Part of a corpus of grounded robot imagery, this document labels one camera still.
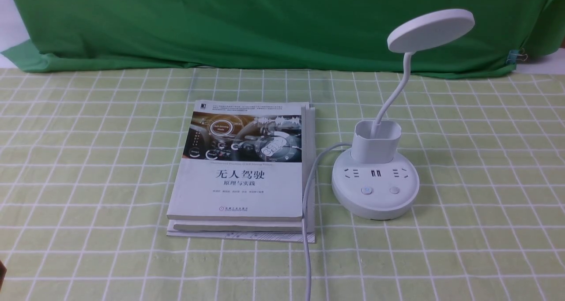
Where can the white desk lamp with base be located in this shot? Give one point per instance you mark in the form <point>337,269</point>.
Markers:
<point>372,179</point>

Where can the white autonomous driving book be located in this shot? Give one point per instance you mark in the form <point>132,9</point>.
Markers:
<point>242,161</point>

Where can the white bottom book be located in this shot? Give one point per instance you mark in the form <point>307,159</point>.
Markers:
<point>288,231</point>

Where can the green checkered tablecloth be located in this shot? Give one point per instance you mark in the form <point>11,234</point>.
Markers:
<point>88,162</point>

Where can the green backdrop cloth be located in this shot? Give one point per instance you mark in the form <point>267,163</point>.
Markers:
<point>344,35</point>

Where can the teal binder clip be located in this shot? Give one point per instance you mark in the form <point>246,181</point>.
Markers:
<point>516,56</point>

